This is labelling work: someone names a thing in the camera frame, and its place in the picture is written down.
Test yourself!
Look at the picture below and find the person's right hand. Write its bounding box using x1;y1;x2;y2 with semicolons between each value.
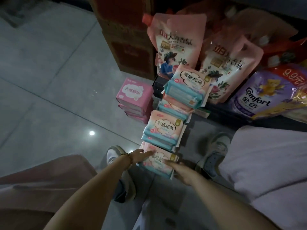
163;160;205;188

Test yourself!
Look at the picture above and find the person's left hand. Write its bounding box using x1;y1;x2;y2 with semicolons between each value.
131;148;155;165

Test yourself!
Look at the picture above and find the pink sanitary pad pack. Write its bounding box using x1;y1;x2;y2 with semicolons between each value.
137;141;180;176

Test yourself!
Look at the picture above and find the person's right forearm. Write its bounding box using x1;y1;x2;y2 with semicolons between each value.
186;176;282;230

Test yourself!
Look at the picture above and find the person's left forearm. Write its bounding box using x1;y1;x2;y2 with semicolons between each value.
44;153;134;230

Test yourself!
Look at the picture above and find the person's left shoe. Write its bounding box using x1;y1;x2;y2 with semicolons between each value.
106;146;138;203

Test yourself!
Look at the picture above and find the person's shoe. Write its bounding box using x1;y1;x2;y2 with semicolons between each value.
195;132;231;179
106;146;138;203

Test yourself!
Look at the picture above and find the pink boxed pad packet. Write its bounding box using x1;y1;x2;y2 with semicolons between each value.
118;104;151;118
116;77;154;113
124;112;150;124

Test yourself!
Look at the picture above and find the person's right shoe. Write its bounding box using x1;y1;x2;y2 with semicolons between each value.
195;132;231;179

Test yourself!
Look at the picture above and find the green white small box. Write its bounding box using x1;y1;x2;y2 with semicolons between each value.
194;106;212;119

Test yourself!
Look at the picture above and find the row of pink blue packets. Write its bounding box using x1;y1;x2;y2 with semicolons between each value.
138;65;213;180

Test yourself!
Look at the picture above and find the person's right trouser leg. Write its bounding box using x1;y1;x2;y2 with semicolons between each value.
218;126;307;230

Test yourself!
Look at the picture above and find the person's trouser leg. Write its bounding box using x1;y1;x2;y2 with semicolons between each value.
218;126;307;230
0;154;98;230

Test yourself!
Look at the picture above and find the brown cardboard box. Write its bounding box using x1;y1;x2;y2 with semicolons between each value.
102;31;158;81
87;0;154;34

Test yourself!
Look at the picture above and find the pink detergent refill pouch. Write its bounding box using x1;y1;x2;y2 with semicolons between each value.
142;12;207;79
199;33;264;104

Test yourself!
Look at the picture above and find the purple fabric softener pouch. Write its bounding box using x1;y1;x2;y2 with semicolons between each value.
228;64;307;120

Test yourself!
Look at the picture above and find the person's left trouser leg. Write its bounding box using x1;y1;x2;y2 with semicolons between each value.
0;154;98;230

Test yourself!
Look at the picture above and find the red refill pouch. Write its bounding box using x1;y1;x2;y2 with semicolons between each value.
260;37;307;68

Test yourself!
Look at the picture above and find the beaded bracelet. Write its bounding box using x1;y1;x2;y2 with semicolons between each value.
120;153;133;169

